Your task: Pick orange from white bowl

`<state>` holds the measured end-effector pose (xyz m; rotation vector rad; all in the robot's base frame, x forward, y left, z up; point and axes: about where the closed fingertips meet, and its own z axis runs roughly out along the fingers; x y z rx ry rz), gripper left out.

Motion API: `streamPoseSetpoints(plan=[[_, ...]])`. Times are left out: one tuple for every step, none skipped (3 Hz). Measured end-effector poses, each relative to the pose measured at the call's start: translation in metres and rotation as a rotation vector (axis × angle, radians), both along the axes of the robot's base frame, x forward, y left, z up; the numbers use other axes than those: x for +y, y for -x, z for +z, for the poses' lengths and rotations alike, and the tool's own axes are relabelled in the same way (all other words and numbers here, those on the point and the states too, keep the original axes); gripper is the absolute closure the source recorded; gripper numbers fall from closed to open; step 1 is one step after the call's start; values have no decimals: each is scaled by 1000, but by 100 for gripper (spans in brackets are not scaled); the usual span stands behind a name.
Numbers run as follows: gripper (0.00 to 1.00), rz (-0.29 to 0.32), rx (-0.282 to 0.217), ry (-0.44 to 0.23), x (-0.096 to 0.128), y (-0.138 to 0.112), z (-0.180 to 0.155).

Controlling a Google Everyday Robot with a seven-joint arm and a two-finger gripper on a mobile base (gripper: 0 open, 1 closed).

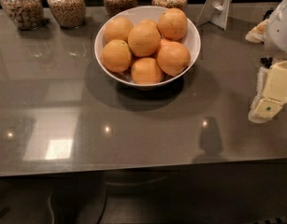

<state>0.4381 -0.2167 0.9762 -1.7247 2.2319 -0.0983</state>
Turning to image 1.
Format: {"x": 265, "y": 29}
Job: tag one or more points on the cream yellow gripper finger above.
{"x": 271, "y": 94}

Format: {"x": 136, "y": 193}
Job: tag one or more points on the white folded card stand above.
{"x": 215, "y": 12}

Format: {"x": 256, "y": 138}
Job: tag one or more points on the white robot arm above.
{"x": 275, "y": 43}

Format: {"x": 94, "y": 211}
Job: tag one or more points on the orange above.
{"x": 118, "y": 28}
{"x": 172, "y": 57}
{"x": 146, "y": 71}
{"x": 173, "y": 24}
{"x": 116, "y": 56}
{"x": 144, "y": 40}

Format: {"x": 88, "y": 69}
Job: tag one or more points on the glass jar far left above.
{"x": 25, "y": 14}

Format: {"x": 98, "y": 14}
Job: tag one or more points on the beige cloth at right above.
{"x": 257, "y": 33}

